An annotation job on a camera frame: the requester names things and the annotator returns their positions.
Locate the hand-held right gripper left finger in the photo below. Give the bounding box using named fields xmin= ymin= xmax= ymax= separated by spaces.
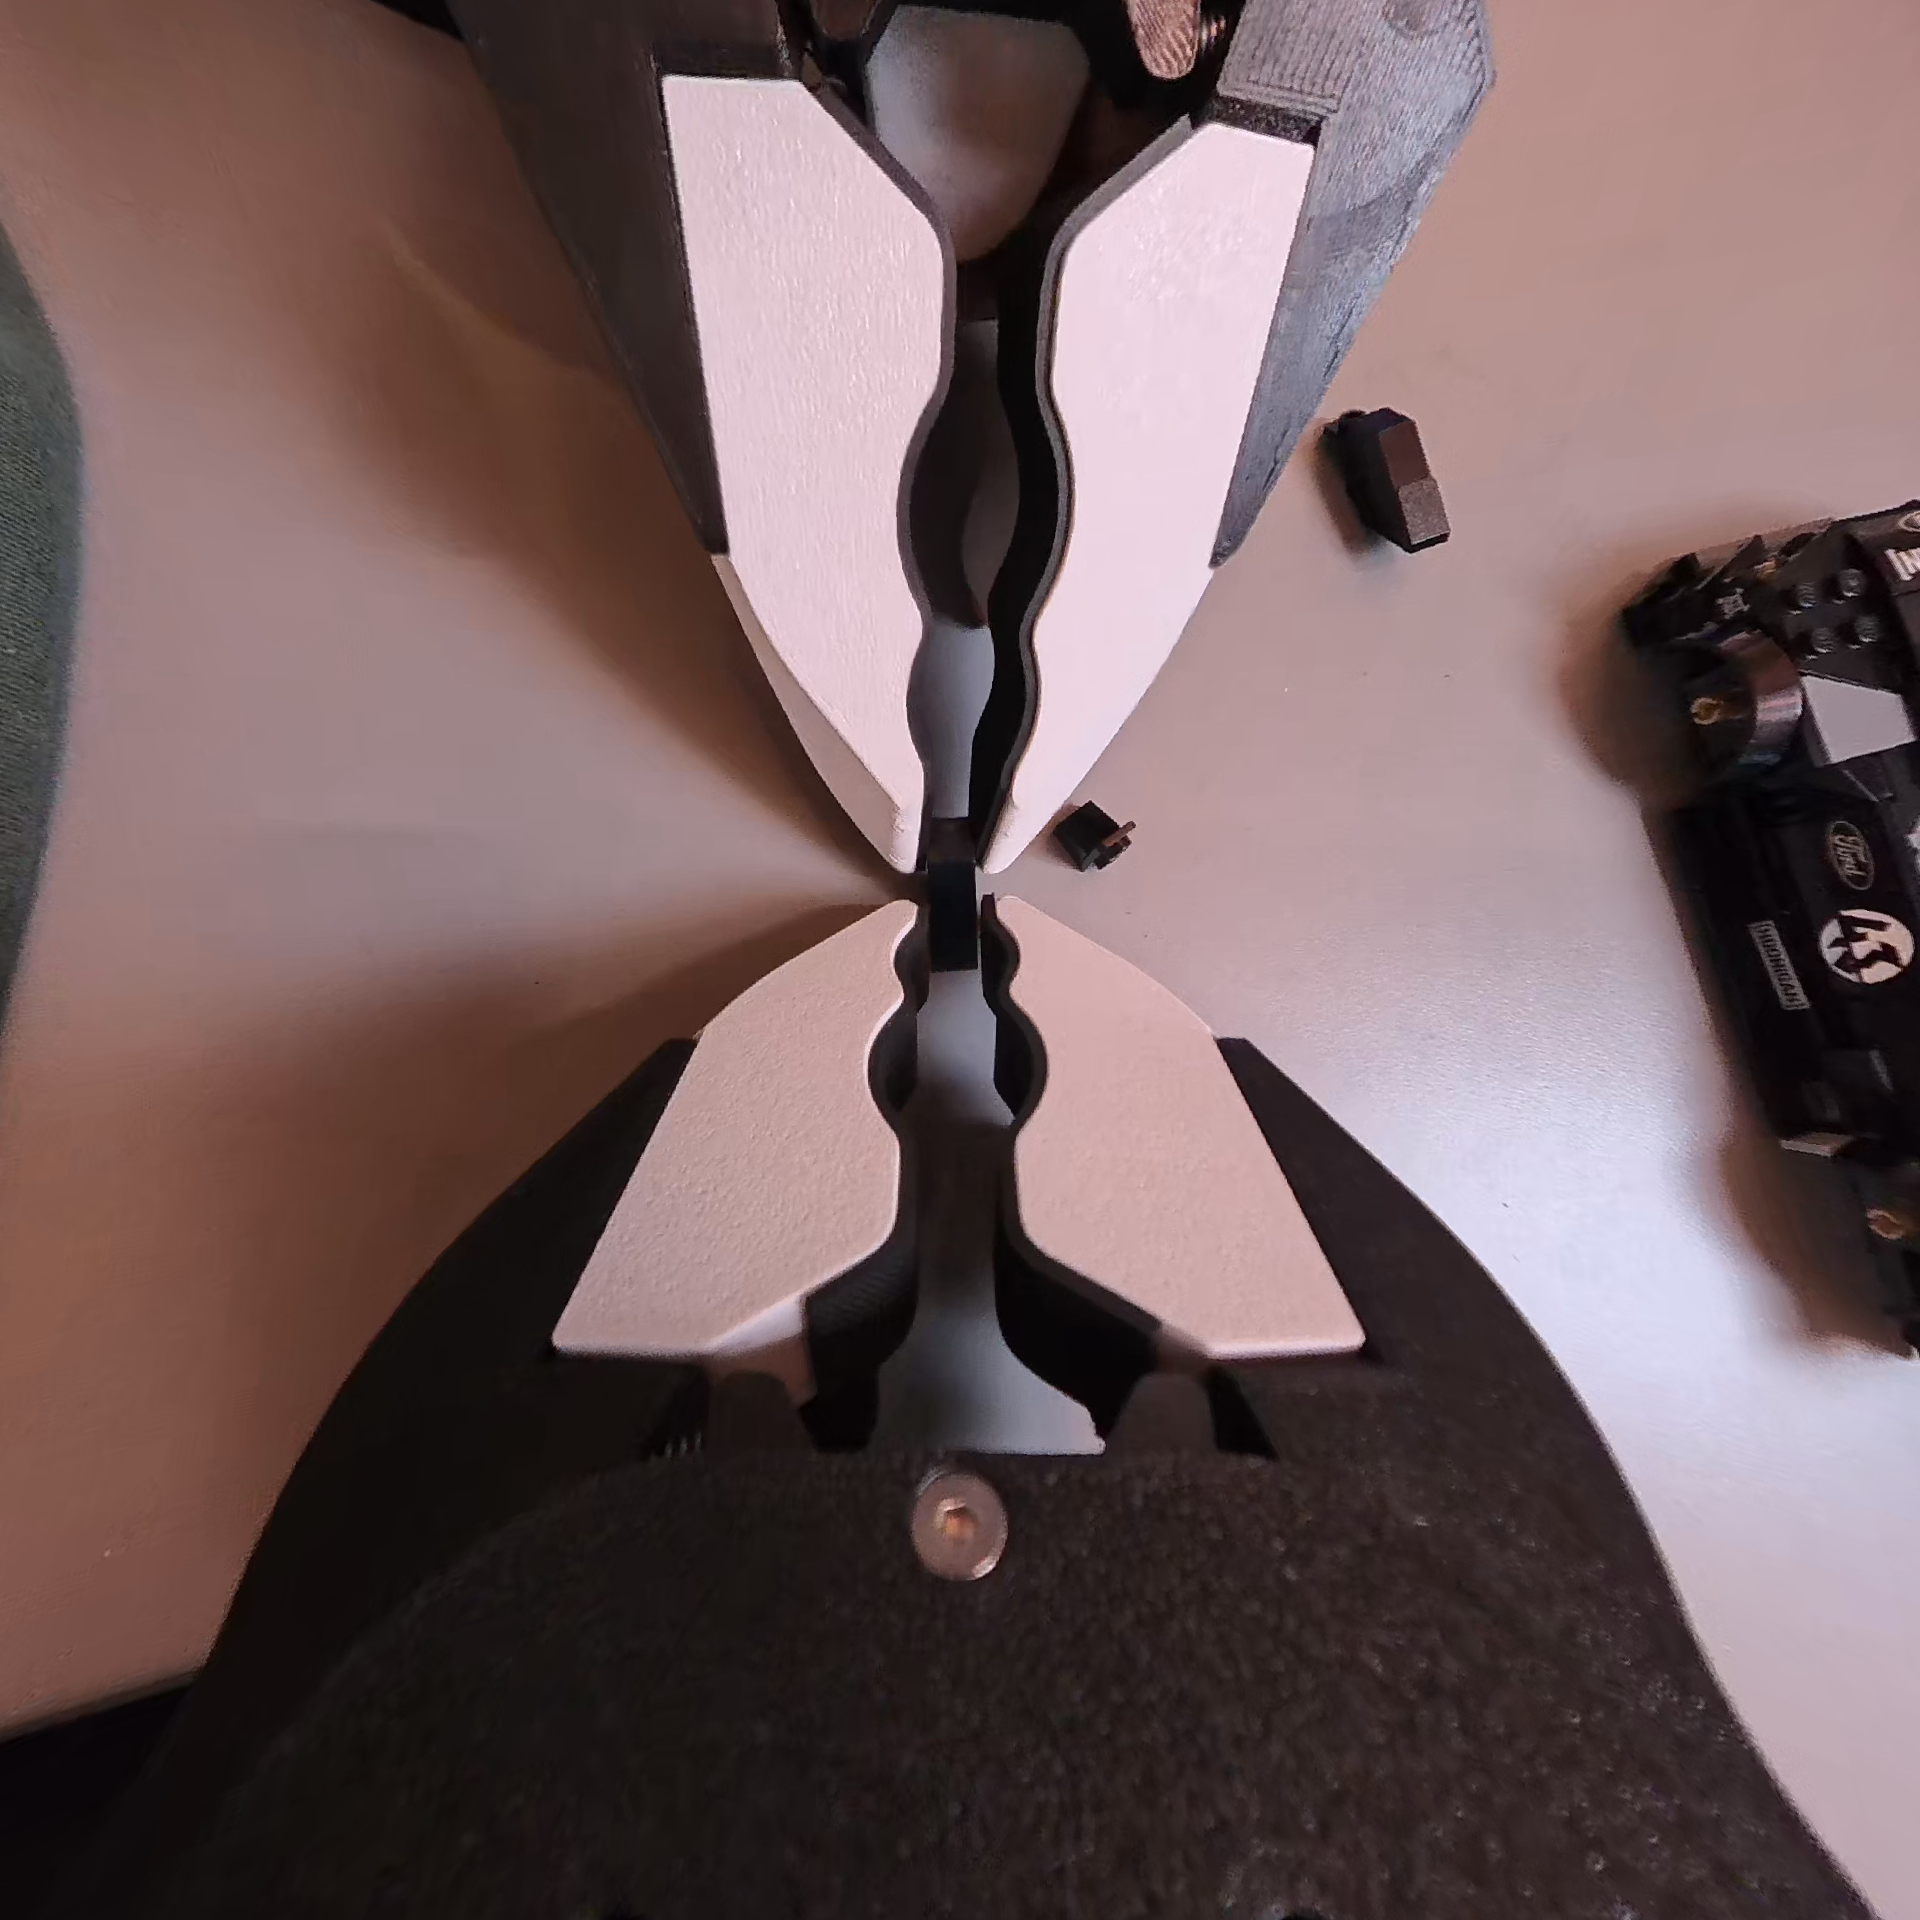
xmin=554 ymin=897 xmax=925 ymax=1412

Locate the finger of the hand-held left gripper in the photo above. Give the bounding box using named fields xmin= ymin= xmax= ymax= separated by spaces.
xmin=982 ymin=122 xmax=1325 ymax=875
xmin=656 ymin=74 xmax=960 ymax=875

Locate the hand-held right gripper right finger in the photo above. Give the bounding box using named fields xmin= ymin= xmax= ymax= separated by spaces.
xmin=992 ymin=897 xmax=1367 ymax=1442

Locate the long black lego piece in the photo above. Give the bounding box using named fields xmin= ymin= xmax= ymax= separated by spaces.
xmin=1320 ymin=407 xmax=1456 ymax=559

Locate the black lego car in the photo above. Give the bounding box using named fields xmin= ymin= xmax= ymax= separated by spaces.
xmin=1618 ymin=502 xmax=1920 ymax=1358

